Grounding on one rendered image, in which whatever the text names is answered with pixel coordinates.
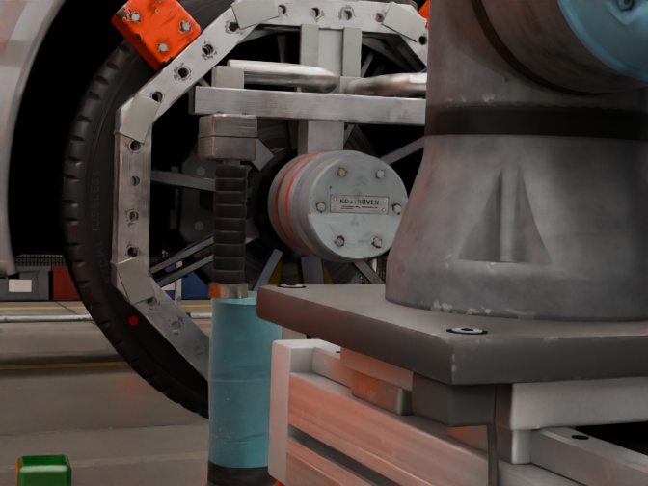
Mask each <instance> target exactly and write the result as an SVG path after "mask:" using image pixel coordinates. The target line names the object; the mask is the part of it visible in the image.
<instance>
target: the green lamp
mask: <svg viewBox="0 0 648 486"><path fill-rule="evenodd" d="M71 475H72V469H71V466H70V462H69V460H68V457H67V456H66V455H63V454H61V455H34V456H21V457H19V458H18V459H17V460H16V471H15V486H71Z"/></svg>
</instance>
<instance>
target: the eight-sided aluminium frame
mask: <svg viewBox="0 0 648 486"><path fill-rule="evenodd" d="M426 21H427V20H426V19H424V18H423V17H421V16H420V15H419V14H418V12H417V11H416V10H415V9H414V7H413V6H411V5H403V4H396V3H394V2H390V3H380V2H368V1H357V0H235V1H234V2H233V3H232V4H231V5H230V6H228V7H227V8H225V9H224V10H223V11H222V13H221V14H220V15H219V16H218V17H217V18H216V19H215V20H214V21H213V22H212V23H210V24H209V25H208V26H207V27H206V28H205V29H204V30H203V31H202V34H201V35H200V36H199V37H198V38H196V39H195V40H194V41H193V42H192V43H191V44H190V45H189V46H188V47H187V48H186V49H184V50H183V51H182V52H181V53H180V54H179V55H178V56H177V57H176V58H175V59H174V60H173V61H171V62H170V63H169V64H168V65H167V66H166V67H163V68H162V69H160V70H159V71H158V72H157V73H156V74H155V75H154V76H153V77H152V78H151V79H150V80H149V81H148V82H147V83H146V84H145V85H144V86H143V87H142V88H141V89H140V90H139V91H137V92H136V93H135V94H132V95H131V96H130V97H129V99H128V100H127V101H126V102H125V103H124V104H123V105H122V106H121V107H120V108H119V109H118V110H117V111H116V115H115V130H114V132H113V134H114V135H115V155H114V195H113V235H112V260H110V263H111V266H112V276H111V283H112V285H113V286H114V287H115V288H116V289H117V290H118V291H119V292H120V293H121V294H122V295H123V298H124V299H125V300H126V301H127V302H128V303H129V304H130V305H133V306H134V307H135V308H136V309H137V310H138V312H139V313H140V314H141V315H142V316H143V317H144V318H145V319H146V320H147V321H148V322H149V323H150V324H151V325H152V326H153V327H154V328H155V329H156V330H157V331H158V332H159V333H160V334H161V335H162V336H163V337H164V338H165V339H166V340H167V341H168V342H169V343H170V344H171V345H172V346H173V347H174V348H175V349H176V350H177V351H178V352H179V353H180V354H181V355H182V356H183V357H184V358H185V359H186V360H187V361H188V362H189V363H190V364H191V365H192V366H193V367H194V368H195V369H196V370H197V371H198V372H199V373H200V374H201V376H202V377H203V378H204V379H205V380H206V381H207V382H208V365H209V345H210V338H209V337H208V336H207V335H206V334H205V333H204V332H203V331H202V329H201V328H200V327H199V326H198V325H197V324H196V323H195V322H194V321H193V320H192V319H191V318H190V317H189V316H188V315H187V314H186V313H185V312H184V311H183V310H182V309H181V308H180V307H179V306H178V305H177V304H176V303H175V302H174V301H173V300H172V299H171V298H170V296H169V295H168V294H167V293H166V292H165V291H164V290H163V289H162V288H161V287H160V286H159V285H158V284H157V283H156V282H155V281H154V280H153V279H152V278H151V277H150V276H149V205H150V168H151V131H152V124H153V123H154V122H155V121H156V120H157V119H158V118H159V117H160V116H161V115H162V114H164V113H165V112H166V111H167V110H168V109H169V108H170V107H171V106H172V105H173V104H174V103H175V102H176V101H177V100H179V99H180V98H181V97H182V96H183V95H184V94H185V93H186V92H187V91H188V90H189V89H190V88H192V87H193V86H194V85H195V84H196V83H197V82H198V81H199V80H200V79H201V78H202V77H203V76H204V75H206V74H207V73H208V72H209V71H210V70H211V69H212V68H213V67H214V66H215V65H216V64H217V63H218V62H220V61H221V60H222V59H223V58H224V57H225V56H226V55H227V54H228V53H229V52H230V51H231V50H232V49H233V48H234V47H235V46H236V45H237V44H239V43H240V42H241V41H242V40H243V39H244V38H245V37H246V36H248V35H249V34H250V33H251V32H252V31H253V30H265V31H279V32H292V33H300V27H301V24H302V23H308V24H319V29H329V30H341V31H342V30H343V27H345V26H346V27H359V28H362V38H372V39H384V40H385V41H386V42H387V43H388V44H389V45H390V47H391V48H392V49H393V50H394V52H395V53H396V54H397V55H398V56H399V58H400V59H401V60H402V61H403V62H404V63H405V65H406V66H407V67H408V68H409V69H410V71H411V72H412V73H420V72H422V71H423V70H424V69H425V68H427V50H428V30H427V29H426V28H425V25H426ZM419 38H421V39H422V41H421V40H420V39H419ZM204 53H205V54H204ZM177 73H179V74H180V76H181V78H180V77H179V76H178V74H177ZM152 95H154V96H155V97H156V101H155V100H153V99H152ZM131 143H132V144H134V145H135V149H134V150H132V149H131V148H130V144H131ZM131 177H133V178H134V184H133V185H132V186H131V185H130V184H129V179H130V178H131ZM130 212H133V218H132V219H131V220H129V219H128V215H129V213H130ZM130 247H132V249H133V250H132V252H131V253H129V254H128V253H127V251H128V249H129V248H130ZM148 298H151V299H150V300H149V301H148V302H147V300H148ZM173 322H174V324H173V325H172V323H173Z"/></svg>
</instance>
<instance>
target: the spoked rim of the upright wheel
mask: <svg viewBox="0 0 648 486"><path fill-rule="evenodd" d="M299 43H300V33H292V32H279V31H265V30H253V31H252V32H251V33H250V34H249V35H248V36H246V37H245V38H244V39H243V40H242V41H241V42H240V43H239V44H237V45H236V46H235V47H234V48H233V49H232V50H231V51H230V52H229V53H232V52H236V51H242V50H251V49H274V54H275V61H276V63H288V64H291V61H290V53H289V51H290V52H295V53H298V54H299ZM396 73H412V72H411V71H410V69H409V68H408V67H407V66H406V65H405V63H404V62H403V61H402V60H401V59H400V58H399V56H398V55H397V54H396V53H395V52H394V50H393V49H392V48H391V47H390V46H389V45H387V44H386V43H384V42H382V41H381V40H378V39H372V38H362V45H361V72H360V78H367V77H373V76H379V75H386V74H396ZM283 126H284V134H285V141H286V147H285V148H278V149H275V150H273V151H272V150H271V149H270V148H269V147H267V146H266V145H265V144H264V143H263V142H262V141H261V140H260V138H259V137H258V136H257V135H256V136H257V137H258V139H256V160H254V161H246V162H247V163H248V164H249V165H250V166H251V167H252V169H251V170H250V171H249V172H248V176H247V180H248V185H247V190H246V193H247V202H246V206H247V215H246V217H245V219H246V229H245V232H246V241H245V245H247V244H249V243H251V242H253V241H256V242H257V243H258V244H260V245H261V246H262V247H263V248H265V249H267V250H268V252H267V254H266V256H265V258H264V260H263V262H262V263H261V265H260V267H259V269H258V271H257V273H256V275H255V277H254V279H253V281H252V283H251V285H250V287H249V289H248V291H257V290H258V288H259V287H260V286H262V285H267V284H268V283H269V282H270V280H271V278H272V276H273V274H274V272H275V270H276V268H277V266H278V264H279V262H280V260H281V258H282V256H284V257H291V258H296V263H297V270H298V278H299V284H325V277H324V270H323V262H322V258H319V257H314V256H309V255H305V254H302V253H299V252H297V251H295V250H293V249H291V248H290V247H288V246H287V245H286V244H285V243H284V242H283V241H282V240H281V239H280V237H279V236H278V235H277V234H276V232H275V231H274V229H273V226H272V224H271V221H270V218H269V213H268V195H269V190H270V187H271V184H272V182H273V180H274V178H275V176H276V175H277V173H278V172H279V170H280V169H281V168H282V167H283V166H284V165H285V164H286V163H287V162H289V161H290V160H292V159H293V158H295V157H297V156H298V128H299V121H298V120H283ZM355 126H356V125H345V126H344V132H343V148H344V147H345V146H346V144H347V142H348V140H349V138H350V136H351V134H352V132H353V130H354V128H355ZM390 127H391V130H392V132H393V134H394V136H395V139H396V141H397V143H398V146H397V147H395V148H392V149H390V150H388V151H386V152H384V153H382V154H380V155H378V156H376V158H378V159H380V160H382V161H384V162H386V163H387V164H388V165H391V164H393V163H395V162H397V161H399V160H401V159H403V162H404V167H405V172H406V177H407V187H408V199H409V196H410V193H411V190H412V188H413V185H414V182H415V179H416V177H417V174H418V171H419V166H420V164H421V161H422V156H423V150H424V137H425V136H424V128H425V126H412V125H393V124H390ZM269 169H271V170H272V172H273V175H272V176H271V177H270V178H267V177H266V176H265V174H266V173H267V172H268V170H269ZM150 182H155V183H161V184H166V185H172V186H176V187H182V188H188V189H193V190H199V191H204V192H209V193H215V188H214V186H215V180H214V179H209V178H203V177H198V176H192V175H183V174H178V173H172V172H167V171H162V170H156V169H152V168H150ZM259 214H262V215H263V216H264V218H265V221H264V223H263V224H262V223H261V222H260V220H259V218H258V215H259ZM213 244H214V241H213V233H211V234H209V235H208V236H206V237H204V238H202V239H200V240H198V241H196V242H194V243H192V244H190V245H188V246H186V247H184V248H182V249H180V250H178V251H176V252H174V253H172V254H170V255H168V256H165V257H163V258H161V259H159V260H157V261H155V262H154V263H152V264H150V265H149V266H148V275H149V276H150V277H151V278H152V279H153V280H154V281H155V282H156V283H157V284H158V285H159V286H160V287H161V288H162V287H164V286H166V285H168V284H171V283H173V282H175V281H177V280H179V279H181V278H183V277H185V276H187V275H189V274H191V273H193V272H194V271H196V270H198V269H200V268H202V267H204V266H206V265H207V264H209V263H211V262H212V259H213V257H214V255H213V254H212V253H213V250H212V251H210V252H209V253H207V254H205V255H203V256H200V257H198V258H196V259H194V260H192V261H190V262H188V263H186V264H184V265H182V266H180V267H178V268H177V269H175V270H173V271H171V272H169V273H167V272H166V270H165V269H166V268H168V267H170V266H172V265H174V264H176V263H178V262H180V261H182V260H184V259H186V258H188V257H190V256H192V255H194V254H195V253H197V252H199V251H201V250H203V249H205V248H207V247H209V246H211V245H213ZM349 264H350V265H351V266H352V267H353V269H354V270H355V271H356V272H357V273H358V274H359V275H360V276H361V277H362V278H363V279H364V280H365V281H366V283H367V284H386V278H385V279H384V280H383V279H382V278H381V277H380V276H379V275H378V274H377V273H376V272H375V271H374V270H373V268H372V267H371V266H370V265H369V264H368V263H367V262H366V261H365V260H361V261H356V262H349Z"/></svg>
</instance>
